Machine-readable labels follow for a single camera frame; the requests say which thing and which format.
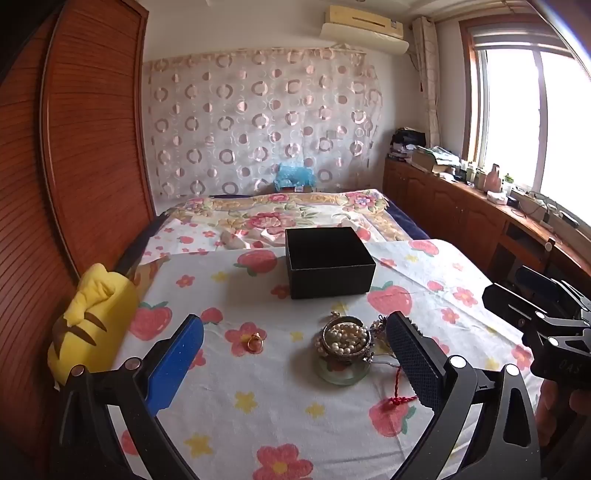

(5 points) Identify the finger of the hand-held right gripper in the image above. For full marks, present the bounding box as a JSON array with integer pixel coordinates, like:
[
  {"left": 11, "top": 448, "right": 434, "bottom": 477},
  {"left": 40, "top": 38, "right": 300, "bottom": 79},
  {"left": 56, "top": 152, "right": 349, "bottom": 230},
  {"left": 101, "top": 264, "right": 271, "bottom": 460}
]
[
  {"left": 482, "top": 282, "right": 591, "bottom": 345},
  {"left": 515, "top": 266, "right": 591, "bottom": 320}
]

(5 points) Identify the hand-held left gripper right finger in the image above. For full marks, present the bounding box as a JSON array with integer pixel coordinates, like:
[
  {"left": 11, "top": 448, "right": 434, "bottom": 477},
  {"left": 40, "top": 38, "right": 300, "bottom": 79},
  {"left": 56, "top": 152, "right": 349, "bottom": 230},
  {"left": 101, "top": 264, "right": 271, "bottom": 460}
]
[{"left": 385, "top": 311, "right": 542, "bottom": 480}]

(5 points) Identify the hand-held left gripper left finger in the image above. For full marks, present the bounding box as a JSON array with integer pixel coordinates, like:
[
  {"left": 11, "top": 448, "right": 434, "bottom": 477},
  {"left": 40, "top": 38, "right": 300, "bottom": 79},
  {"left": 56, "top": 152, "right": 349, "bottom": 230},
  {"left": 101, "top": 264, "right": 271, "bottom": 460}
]
[{"left": 48, "top": 314, "right": 205, "bottom": 480}]

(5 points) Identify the red cord tassel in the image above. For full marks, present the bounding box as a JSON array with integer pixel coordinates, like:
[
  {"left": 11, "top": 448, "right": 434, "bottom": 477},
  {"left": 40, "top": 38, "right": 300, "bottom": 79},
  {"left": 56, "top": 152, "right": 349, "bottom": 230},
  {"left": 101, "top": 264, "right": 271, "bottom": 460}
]
[{"left": 379, "top": 362, "right": 419, "bottom": 409}]

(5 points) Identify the pale green glass bangle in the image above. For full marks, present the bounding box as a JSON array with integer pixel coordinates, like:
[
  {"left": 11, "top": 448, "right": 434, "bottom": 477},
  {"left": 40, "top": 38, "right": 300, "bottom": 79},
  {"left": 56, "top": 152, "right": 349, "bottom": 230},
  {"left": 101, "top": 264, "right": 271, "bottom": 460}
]
[{"left": 317, "top": 355, "right": 371, "bottom": 387}]

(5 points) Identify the pearl necklace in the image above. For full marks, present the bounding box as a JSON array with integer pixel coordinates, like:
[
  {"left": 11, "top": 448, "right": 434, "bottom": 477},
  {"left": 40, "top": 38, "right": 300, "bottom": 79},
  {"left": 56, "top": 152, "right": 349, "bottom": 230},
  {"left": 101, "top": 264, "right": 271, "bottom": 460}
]
[{"left": 325, "top": 323, "right": 370, "bottom": 355}]

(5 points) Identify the silver bracelet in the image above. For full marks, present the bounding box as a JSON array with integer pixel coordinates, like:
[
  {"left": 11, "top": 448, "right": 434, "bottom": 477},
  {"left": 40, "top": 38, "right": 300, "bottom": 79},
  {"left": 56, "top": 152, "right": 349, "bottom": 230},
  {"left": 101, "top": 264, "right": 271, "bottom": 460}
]
[{"left": 316, "top": 316, "right": 375, "bottom": 365}]

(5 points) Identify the black cardboard box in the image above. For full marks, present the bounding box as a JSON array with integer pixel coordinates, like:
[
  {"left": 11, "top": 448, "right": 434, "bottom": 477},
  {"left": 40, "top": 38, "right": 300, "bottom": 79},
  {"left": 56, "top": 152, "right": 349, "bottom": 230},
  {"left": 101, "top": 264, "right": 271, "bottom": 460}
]
[{"left": 284, "top": 226, "right": 377, "bottom": 300}]

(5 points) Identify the person's right hand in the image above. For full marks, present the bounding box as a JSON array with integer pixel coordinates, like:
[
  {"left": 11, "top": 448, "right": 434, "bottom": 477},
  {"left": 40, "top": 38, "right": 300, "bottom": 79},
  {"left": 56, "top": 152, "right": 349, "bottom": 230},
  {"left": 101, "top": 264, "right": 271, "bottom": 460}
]
[{"left": 538, "top": 378, "right": 591, "bottom": 462}]

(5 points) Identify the white power strip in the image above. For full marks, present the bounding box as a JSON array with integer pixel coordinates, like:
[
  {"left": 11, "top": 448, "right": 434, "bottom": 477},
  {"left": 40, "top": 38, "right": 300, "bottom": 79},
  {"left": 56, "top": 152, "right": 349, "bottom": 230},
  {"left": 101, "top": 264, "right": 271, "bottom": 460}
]
[{"left": 510, "top": 189, "right": 580, "bottom": 227}]

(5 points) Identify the yellow plush toy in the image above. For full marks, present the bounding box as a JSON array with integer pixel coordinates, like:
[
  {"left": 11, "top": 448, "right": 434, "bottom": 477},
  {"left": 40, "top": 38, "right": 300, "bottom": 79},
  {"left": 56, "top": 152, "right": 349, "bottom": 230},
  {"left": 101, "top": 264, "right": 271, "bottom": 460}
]
[{"left": 47, "top": 263, "right": 140, "bottom": 387}]

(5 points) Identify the strawberry printed sheet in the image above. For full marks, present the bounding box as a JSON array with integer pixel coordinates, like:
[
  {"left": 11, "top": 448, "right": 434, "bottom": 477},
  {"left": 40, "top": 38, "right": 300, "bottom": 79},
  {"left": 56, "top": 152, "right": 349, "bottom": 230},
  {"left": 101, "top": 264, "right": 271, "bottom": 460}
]
[{"left": 111, "top": 237, "right": 546, "bottom": 480}]

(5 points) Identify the brown wooden cabinet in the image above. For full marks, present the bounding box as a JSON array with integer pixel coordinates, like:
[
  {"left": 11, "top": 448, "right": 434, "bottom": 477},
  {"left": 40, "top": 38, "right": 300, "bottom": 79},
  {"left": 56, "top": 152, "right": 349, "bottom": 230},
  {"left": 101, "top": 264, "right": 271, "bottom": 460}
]
[{"left": 382, "top": 157, "right": 591, "bottom": 296}]

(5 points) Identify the window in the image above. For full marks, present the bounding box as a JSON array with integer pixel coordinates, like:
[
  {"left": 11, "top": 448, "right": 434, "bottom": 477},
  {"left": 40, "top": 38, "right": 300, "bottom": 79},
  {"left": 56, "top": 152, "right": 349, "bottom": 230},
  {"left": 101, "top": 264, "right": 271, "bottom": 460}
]
[{"left": 459, "top": 21, "right": 591, "bottom": 208}]

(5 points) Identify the floral blanket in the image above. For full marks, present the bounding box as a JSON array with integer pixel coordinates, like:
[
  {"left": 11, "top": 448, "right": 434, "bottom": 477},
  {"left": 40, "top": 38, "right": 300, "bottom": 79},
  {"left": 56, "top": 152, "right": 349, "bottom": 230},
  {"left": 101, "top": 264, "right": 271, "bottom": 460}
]
[{"left": 148, "top": 188, "right": 416, "bottom": 259}]

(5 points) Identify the dark pile of clothes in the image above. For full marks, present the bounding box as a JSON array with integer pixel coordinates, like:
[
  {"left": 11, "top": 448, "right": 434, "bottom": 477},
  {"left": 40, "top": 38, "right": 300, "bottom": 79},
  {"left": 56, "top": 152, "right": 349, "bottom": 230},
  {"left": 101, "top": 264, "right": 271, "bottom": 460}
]
[{"left": 390, "top": 129, "right": 426, "bottom": 162}]

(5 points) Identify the blue plastic bag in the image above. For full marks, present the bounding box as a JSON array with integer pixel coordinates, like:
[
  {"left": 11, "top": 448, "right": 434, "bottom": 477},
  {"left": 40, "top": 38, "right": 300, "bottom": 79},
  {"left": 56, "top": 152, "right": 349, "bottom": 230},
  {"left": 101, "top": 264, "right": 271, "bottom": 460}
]
[{"left": 273, "top": 161, "right": 315, "bottom": 191}]

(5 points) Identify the pale window curtain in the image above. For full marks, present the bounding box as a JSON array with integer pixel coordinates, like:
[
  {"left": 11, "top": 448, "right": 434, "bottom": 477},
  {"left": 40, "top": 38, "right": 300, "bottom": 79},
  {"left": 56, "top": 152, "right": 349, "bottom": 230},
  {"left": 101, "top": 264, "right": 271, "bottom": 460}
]
[{"left": 412, "top": 16, "right": 441, "bottom": 148}]

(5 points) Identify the brown wooden wardrobe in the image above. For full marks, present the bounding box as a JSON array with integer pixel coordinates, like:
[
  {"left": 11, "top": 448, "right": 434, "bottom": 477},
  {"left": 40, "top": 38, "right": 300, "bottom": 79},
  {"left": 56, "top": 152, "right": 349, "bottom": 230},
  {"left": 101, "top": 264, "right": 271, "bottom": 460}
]
[{"left": 0, "top": 0, "right": 155, "bottom": 480}]

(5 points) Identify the white air conditioner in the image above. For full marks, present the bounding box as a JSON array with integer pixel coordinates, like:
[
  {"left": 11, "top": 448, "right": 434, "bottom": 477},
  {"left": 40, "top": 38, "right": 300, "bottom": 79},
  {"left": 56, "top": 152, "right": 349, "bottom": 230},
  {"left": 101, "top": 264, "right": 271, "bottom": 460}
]
[{"left": 320, "top": 4, "right": 410, "bottom": 56}]

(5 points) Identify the circle patterned wall curtain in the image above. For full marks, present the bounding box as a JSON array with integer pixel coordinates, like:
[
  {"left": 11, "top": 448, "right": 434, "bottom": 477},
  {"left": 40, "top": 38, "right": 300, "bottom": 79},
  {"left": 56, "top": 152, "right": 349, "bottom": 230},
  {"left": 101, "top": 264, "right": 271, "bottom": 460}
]
[{"left": 142, "top": 46, "right": 384, "bottom": 199}]

